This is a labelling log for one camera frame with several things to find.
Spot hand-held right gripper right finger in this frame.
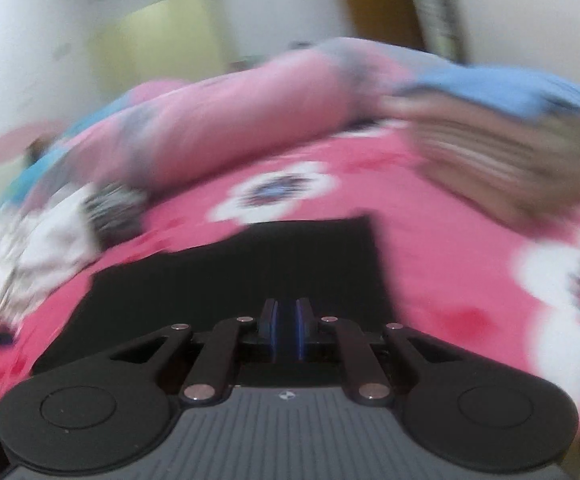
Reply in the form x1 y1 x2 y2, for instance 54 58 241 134
295 298 466 406

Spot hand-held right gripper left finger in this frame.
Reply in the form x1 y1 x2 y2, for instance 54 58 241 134
110 298 283 406

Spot black t-shirt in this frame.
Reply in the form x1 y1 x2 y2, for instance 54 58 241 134
28 215 397 392

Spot grey garment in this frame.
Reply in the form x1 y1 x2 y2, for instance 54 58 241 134
82 181 149 252

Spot pink floral bed sheet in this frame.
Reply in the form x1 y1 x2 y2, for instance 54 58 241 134
0 120 580 423

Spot pink grey rolled duvet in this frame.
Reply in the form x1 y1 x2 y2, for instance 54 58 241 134
0 37 452 221

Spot white garment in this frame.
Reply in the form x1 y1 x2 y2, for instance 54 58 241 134
0 185 101 333

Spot cream folded blanket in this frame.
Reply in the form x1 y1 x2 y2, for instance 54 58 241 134
379 91 546 128

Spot beige folded blanket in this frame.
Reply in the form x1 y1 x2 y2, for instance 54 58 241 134
437 172 580 232

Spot pale yellow wardrobe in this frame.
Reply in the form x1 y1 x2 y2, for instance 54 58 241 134
88 0 231 97

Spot blue folded cloth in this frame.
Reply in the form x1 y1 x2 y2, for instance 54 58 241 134
394 64 580 125

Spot pink headboard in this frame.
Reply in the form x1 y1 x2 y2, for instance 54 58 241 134
0 119 56 177

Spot brown wooden door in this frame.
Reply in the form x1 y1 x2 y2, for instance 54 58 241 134
334 0 427 52

